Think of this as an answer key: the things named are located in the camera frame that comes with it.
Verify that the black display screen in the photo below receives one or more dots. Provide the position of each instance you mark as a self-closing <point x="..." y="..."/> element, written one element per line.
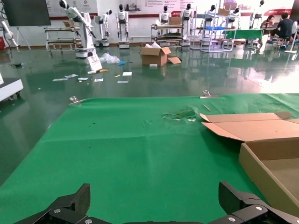
<point x="25" y="12"/>

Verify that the white torn tape scraps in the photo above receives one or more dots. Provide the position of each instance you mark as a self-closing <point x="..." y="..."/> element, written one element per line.
<point x="180" y="119"/>

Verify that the small white box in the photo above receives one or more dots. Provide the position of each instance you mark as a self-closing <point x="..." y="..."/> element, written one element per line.
<point x="153" y="65"/>

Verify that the table with green cloth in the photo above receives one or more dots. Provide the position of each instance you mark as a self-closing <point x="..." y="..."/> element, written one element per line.
<point x="245" y="34"/>

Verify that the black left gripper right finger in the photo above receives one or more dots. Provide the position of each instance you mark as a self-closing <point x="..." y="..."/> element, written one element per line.
<point x="240" y="205"/>

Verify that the small wooden stick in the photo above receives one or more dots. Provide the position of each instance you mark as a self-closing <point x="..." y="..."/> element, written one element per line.
<point x="206" y="107"/>

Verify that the green table cloth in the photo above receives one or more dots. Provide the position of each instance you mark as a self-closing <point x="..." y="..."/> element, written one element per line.
<point x="130" y="158"/>

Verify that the clear plastic bag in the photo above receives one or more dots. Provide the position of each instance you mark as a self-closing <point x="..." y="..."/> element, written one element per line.
<point x="108" y="58"/>

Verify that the flat cardboard piece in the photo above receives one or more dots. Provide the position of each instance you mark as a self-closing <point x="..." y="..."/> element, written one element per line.
<point x="174" y="60"/>

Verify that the large white wheeled humanoid robot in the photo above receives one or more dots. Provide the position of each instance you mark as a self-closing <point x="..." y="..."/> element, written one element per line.
<point x="85" y="35"/>

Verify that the white tripod stand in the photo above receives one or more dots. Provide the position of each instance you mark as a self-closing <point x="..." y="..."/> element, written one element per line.
<point x="23" y="37"/>

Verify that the cardboard box with open flap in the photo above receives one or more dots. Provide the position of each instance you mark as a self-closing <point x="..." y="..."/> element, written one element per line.
<point x="223" y="12"/>

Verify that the white industrial robot arm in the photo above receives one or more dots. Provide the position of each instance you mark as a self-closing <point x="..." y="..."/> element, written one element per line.
<point x="8" y="32"/>

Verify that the white paper sheet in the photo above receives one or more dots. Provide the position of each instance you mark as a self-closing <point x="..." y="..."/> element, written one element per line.
<point x="98" y="79"/>
<point x="122" y="81"/>
<point x="83" y="79"/>
<point x="71" y="75"/>
<point x="127" y="73"/>
<point x="60" y="79"/>

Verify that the green shredded strands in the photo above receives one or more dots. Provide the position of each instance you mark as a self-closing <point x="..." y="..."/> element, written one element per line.
<point x="185" y="113"/>

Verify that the blue plastic bin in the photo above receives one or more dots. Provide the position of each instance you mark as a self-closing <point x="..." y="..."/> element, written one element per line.
<point x="216" y="28"/>

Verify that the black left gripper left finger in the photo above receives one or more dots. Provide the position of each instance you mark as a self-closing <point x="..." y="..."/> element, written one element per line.
<point x="70" y="207"/>

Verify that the small closed cardboard box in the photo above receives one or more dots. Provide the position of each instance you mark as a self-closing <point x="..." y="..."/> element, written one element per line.
<point x="175" y="20"/>

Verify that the metal binder clip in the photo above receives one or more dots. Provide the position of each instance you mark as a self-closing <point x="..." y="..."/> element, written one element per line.
<point x="75" y="100"/>
<point x="208" y="95"/>

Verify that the white paper shopping bag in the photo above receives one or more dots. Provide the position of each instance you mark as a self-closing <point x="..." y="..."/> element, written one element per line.
<point x="94" y="61"/>

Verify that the cardboard box with divider insert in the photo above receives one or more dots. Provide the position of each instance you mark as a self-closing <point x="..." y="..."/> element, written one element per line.
<point x="261" y="130"/>

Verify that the small black floor object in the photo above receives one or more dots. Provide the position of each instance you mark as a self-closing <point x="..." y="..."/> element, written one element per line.
<point x="17" y="65"/>

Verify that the yellow flat item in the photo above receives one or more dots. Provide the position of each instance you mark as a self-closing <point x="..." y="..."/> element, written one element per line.
<point x="104" y="70"/>

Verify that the low metal shelf rack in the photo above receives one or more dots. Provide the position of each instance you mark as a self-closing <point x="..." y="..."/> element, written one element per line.
<point x="60" y="42"/>

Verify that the large open cardboard carton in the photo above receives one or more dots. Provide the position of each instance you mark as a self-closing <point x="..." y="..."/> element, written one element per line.
<point x="151" y="58"/>

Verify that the tall white shelf rack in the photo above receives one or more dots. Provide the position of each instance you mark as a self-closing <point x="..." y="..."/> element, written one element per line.
<point x="211" y="47"/>

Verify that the seated person in brown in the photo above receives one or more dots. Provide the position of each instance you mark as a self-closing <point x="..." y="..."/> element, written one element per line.
<point x="268" y="22"/>

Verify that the seated person in dark shirt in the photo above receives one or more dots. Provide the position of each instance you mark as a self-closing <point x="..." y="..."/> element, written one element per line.
<point x="283" y="26"/>

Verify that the white machine base on castors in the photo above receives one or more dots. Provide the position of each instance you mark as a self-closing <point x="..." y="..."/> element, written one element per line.
<point x="9" y="87"/>

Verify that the blue glove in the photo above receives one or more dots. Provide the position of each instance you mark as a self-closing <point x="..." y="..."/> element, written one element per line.
<point x="121" y="63"/>

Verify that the metal trolley rack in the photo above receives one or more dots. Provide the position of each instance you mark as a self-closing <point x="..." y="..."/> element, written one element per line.
<point x="167" y="26"/>

